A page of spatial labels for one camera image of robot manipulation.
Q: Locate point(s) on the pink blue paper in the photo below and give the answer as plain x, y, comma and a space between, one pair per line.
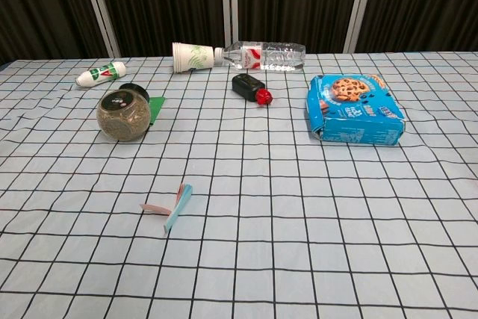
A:
177, 210

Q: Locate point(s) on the pink strip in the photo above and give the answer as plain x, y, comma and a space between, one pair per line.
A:
155, 208

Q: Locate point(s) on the light blue checked tablecloth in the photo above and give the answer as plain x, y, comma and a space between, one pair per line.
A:
261, 184

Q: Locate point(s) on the black bottle red cap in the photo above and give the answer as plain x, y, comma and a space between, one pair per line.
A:
244, 85

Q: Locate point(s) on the green card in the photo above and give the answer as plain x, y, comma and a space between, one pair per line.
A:
157, 108

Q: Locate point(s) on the clear plastic water bottle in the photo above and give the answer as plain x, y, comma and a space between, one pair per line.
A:
276, 55

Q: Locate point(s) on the white paper cup green print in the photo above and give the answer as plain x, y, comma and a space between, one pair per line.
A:
190, 57

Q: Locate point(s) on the blue cookie box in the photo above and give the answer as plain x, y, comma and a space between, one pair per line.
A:
351, 110

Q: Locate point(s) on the round glass jar black lid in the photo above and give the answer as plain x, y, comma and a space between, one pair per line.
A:
123, 117

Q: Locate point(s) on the small white bottle green label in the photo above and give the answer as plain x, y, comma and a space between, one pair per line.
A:
99, 73

